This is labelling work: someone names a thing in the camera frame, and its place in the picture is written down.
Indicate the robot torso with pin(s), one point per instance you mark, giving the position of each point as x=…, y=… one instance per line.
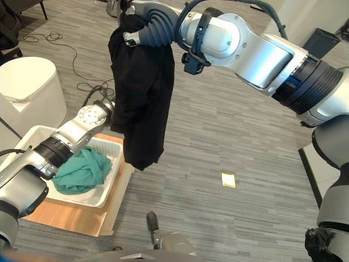
x=120, y=256

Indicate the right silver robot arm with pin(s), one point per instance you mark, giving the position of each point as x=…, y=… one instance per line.
x=261, y=57

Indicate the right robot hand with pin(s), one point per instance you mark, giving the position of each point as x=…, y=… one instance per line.
x=159, y=24

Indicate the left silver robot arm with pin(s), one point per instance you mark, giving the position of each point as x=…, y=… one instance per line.
x=73, y=131

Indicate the wooden board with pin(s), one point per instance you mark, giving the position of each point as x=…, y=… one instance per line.
x=71, y=218

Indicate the black waste bin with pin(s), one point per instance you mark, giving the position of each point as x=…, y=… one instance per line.
x=321, y=42

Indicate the robot leg with dark foot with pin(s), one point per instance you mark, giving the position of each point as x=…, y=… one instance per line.
x=169, y=243

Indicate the dark chair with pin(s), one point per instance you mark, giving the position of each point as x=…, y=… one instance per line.
x=8, y=27

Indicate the black garment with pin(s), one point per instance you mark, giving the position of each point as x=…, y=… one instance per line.
x=141, y=95

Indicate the white round bin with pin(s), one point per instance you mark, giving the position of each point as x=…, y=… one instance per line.
x=30, y=82

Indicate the green garment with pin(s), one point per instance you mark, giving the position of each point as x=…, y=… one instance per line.
x=84, y=172

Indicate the yellow paper note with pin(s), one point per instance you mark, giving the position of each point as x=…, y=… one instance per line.
x=228, y=180

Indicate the white plastic laundry basket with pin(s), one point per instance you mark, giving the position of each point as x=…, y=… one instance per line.
x=106, y=188

